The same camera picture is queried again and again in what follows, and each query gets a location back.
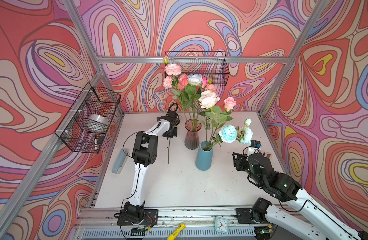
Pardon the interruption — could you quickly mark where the pink glass vase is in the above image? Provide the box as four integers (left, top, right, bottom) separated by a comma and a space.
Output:
184, 119, 202, 150

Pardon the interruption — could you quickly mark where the cream white rose stem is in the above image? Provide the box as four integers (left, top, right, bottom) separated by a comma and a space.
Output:
198, 89, 221, 148

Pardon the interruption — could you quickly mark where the dark pink rose stem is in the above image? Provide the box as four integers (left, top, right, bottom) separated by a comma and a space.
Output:
201, 77, 209, 89

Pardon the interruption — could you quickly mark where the light pink carnation stem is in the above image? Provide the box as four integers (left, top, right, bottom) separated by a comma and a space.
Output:
205, 79, 216, 93

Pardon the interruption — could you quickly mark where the teal ceramic vase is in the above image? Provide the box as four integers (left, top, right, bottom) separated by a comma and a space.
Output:
195, 141, 213, 171

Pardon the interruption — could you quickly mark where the pale pink rose stem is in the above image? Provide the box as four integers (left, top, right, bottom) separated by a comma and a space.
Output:
205, 106, 229, 151
216, 97, 237, 145

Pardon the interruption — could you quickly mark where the salmon pink rose stem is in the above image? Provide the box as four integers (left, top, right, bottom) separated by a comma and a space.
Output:
178, 74, 188, 91

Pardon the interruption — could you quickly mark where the large pink carnation stem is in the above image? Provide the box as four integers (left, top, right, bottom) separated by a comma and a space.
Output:
163, 56, 184, 101

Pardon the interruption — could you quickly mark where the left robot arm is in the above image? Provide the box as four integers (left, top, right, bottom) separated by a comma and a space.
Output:
120, 110, 180, 223

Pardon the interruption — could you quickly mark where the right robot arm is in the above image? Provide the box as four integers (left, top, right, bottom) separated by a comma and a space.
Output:
232, 153, 368, 240

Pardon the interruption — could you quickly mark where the blue stapler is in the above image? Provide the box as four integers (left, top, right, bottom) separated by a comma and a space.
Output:
112, 150, 128, 174

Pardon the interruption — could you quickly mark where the teal alarm clock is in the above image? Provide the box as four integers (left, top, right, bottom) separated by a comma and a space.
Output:
214, 217, 229, 234

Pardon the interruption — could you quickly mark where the grey tape roll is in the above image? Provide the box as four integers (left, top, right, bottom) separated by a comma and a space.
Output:
88, 114, 110, 126

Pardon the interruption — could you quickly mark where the yellow marker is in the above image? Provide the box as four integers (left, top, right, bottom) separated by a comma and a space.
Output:
167, 223, 186, 240

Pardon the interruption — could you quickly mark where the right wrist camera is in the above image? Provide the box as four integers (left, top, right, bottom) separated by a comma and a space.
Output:
246, 140, 261, 156

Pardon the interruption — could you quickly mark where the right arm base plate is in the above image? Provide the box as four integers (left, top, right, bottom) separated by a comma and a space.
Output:
234, 208, 270, 225

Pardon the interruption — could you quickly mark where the back wire basket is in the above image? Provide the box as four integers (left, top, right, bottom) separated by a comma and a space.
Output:
166, 50, 230, 86

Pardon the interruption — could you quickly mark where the wire basket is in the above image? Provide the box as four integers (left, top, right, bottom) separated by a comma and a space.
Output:
55, 83, 121, 154
166, 50, 230, 86

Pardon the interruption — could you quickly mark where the left wire basket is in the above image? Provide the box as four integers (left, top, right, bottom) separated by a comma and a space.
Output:
55, 83, 121, 154

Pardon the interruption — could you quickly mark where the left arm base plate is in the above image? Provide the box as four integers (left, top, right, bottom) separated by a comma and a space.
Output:
114, 209, 159, 227

